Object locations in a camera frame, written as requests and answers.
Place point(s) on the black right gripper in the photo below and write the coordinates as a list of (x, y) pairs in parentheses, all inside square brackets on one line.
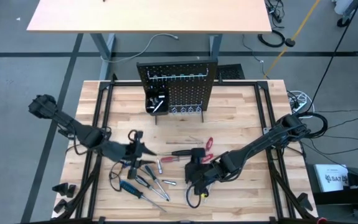
[(202, 171)]

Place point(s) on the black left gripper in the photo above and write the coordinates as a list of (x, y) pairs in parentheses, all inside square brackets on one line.
[(132, 149)]

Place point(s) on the blue and black screwdriver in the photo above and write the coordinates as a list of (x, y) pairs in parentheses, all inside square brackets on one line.
[(129, 187), (150, 172)]

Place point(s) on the long chrome socket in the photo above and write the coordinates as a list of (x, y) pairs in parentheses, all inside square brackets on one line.
[(169, 182), (159, 166)]

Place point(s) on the dark-tipped nut driver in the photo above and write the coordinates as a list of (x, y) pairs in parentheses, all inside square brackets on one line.
[(141, 181)]

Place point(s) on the short chrome socket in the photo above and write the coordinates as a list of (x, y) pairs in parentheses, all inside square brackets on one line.
[(161, 96)]

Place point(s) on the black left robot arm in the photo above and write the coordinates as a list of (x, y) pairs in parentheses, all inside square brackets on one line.
[(82, 135)]

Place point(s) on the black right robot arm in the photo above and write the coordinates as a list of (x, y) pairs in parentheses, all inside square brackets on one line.
[(259, 143)]

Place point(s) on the black-framed safety glasses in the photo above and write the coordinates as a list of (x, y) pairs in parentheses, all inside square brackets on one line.
[(109, 181)]

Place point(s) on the black plastic pegboard bin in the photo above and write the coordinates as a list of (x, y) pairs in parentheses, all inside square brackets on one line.
[(158, 114)]

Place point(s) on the black metal pegboard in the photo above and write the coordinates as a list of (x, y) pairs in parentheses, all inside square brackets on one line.
[(194, 90)]

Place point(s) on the black floor grate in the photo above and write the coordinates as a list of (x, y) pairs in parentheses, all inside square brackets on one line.
[(231, 72)]

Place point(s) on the white power strip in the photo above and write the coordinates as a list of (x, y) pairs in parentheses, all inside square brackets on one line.
[(300, 104)]

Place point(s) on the white printed booklet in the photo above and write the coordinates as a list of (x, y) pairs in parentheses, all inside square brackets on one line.
[(331, 179)]

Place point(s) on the light wooden desk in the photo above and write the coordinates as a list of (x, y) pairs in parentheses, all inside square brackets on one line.
[(150, 15)]

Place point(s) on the office chair base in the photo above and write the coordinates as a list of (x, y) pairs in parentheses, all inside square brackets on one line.
[(343, 21)]

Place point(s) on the short chrome hook rail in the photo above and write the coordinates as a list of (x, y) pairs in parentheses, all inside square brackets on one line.
[(185, 105)]

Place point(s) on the black plastic bracket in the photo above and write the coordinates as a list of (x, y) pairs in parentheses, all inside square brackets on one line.
[(304, 202), (60, 206), (71, 191), (59, 189)]

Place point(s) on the black table frame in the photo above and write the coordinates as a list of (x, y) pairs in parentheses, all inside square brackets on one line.
[(244, 83)]

